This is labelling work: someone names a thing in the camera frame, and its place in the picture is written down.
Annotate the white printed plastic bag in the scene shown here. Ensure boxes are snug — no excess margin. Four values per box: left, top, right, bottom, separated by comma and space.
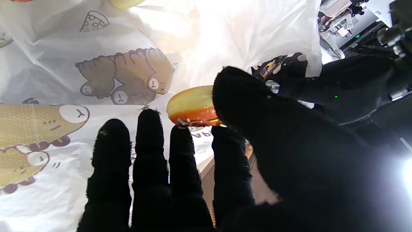
0, 0, 322, 232

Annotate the orange sprinkled mini donut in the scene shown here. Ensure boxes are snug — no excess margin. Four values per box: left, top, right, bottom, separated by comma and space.
166, 85, 226, 128

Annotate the pink frosted mini donut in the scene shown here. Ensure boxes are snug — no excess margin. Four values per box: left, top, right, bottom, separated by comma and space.
109, 0, 147, 9

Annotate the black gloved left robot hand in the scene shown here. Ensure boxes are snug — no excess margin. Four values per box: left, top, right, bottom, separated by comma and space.
253, 53, 396, 125

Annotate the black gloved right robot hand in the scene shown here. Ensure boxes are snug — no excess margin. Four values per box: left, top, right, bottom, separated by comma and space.
77, 66, 412, 232

